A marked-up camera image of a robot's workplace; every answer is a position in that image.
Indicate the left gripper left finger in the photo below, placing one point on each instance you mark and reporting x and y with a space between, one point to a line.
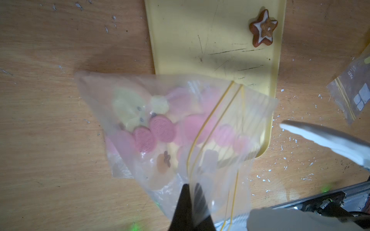
182 218

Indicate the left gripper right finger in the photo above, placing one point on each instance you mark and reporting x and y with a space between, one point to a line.
202 220

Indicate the pink round cookie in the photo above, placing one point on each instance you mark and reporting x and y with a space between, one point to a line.
209 98
162 128
179 100
241 145
145 140
192 124
224 135

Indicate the clear resealable bag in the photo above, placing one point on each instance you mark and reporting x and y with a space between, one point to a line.
124 102

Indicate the metal tongs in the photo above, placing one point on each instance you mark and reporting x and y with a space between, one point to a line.
339 142

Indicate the yellow plastic tray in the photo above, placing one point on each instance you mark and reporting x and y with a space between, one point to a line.
213 38

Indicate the star gingerbread cookie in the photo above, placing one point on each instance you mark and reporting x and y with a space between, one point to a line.
262 29

